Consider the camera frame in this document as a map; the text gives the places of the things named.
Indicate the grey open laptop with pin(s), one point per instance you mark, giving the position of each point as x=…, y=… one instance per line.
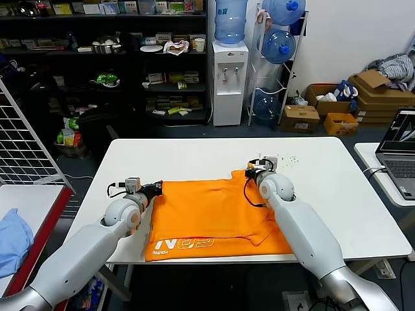
x=398, y=168

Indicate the yellow cardboard box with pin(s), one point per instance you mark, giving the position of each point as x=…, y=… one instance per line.
x=340, y=126

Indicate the blue white bag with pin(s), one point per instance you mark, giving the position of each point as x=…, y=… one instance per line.
x=345, y=91

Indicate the light blue cloth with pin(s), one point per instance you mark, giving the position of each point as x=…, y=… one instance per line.
x=14, y=243

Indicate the cola bottle red label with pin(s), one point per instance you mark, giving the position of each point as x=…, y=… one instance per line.
x=41, y=6

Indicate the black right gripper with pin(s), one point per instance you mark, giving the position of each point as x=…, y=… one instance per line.
x=252, y=172

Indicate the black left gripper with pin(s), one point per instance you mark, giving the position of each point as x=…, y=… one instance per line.
x=149, y=191

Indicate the grey pile of clothes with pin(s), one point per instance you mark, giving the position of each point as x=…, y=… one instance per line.
x=397, y=67

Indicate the black shelf unit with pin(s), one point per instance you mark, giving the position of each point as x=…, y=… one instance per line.
x=136, y=90

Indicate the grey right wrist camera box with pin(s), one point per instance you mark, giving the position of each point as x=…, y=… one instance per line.
x=270, y=162

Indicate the white paper cup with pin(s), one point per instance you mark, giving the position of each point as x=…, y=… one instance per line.
x=200, y=45

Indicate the stacked large cardboard boxes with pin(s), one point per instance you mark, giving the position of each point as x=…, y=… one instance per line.
x=382, y=99

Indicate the white metal jug rack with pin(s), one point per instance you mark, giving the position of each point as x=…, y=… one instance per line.
x=256, y=64

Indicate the small white side table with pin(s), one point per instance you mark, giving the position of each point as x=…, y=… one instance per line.
x=366, y=155

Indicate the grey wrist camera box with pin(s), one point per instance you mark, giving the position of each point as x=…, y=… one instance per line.
x=270, y=162
x=132, y=185

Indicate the red-edged white table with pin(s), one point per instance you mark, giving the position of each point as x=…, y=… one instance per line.
x=32, y=201

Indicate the white water dispenser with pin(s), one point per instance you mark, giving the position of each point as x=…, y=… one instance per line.
x=228, y=95

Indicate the basket of snack packs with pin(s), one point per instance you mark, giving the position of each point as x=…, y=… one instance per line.
x=69, y=138

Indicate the orange t-shirt white print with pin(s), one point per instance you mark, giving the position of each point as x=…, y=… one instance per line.
x=207, y=214

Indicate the white plastic food bag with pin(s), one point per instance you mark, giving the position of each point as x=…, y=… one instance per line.
x=176, y=47

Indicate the black office chair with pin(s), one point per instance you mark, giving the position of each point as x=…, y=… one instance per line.
x=100, y=125

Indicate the green fruit in bag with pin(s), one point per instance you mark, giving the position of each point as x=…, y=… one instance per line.
x=107, y=78

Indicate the blue water jug lying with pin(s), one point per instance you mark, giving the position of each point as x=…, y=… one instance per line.
x=277, y=47
x=283, y=10
x=266, y=104

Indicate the metal bowl with buns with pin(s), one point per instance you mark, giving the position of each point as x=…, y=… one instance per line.
x=105, y=48

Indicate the open brown cardboard box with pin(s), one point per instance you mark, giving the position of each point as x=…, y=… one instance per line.
x=334, y=107

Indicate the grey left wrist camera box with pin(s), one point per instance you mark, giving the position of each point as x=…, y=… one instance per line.
x=132, y=185

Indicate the closed brown cardboard box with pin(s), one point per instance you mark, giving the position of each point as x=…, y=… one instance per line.
x=300, y=118

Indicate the blue water jug upright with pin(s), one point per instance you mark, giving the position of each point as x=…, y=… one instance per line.
x=231, y=22

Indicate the white round plate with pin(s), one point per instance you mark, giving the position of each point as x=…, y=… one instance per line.
x=151, y=48

